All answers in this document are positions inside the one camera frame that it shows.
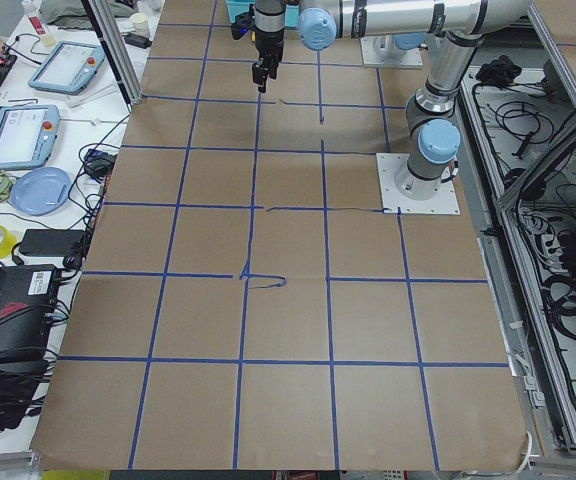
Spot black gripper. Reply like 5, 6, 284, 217
231, 13, 285, 94

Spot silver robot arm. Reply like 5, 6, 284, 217
296, 0, 530, 200

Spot light blue plastic bin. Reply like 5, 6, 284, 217
226, 0, 299, 28

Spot paper cup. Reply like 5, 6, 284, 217
130, 12, 150, 38

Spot upper blue teach pendant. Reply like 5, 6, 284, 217
28, 41, 106, 95

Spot blue teach pendant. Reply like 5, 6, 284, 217
28, 41, 106, 95
0, 105, 61, 171

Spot black cloth lump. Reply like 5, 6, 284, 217
475, 55, 522, 88

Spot lower blue teach pendant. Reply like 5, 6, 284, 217
0, 105, 61, 171

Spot blue plastic plate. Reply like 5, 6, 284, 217
9, 167, 71, 216

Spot black power brick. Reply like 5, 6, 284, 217
18, 229, 84, 257

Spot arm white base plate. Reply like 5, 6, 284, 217
376, 153, 460, 215
361, 33, 425, 69

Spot black cable bundle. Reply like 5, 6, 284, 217
515, 169, 576, 346

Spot aluminium side frame rail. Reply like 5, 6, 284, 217
477, 228, 567, 458

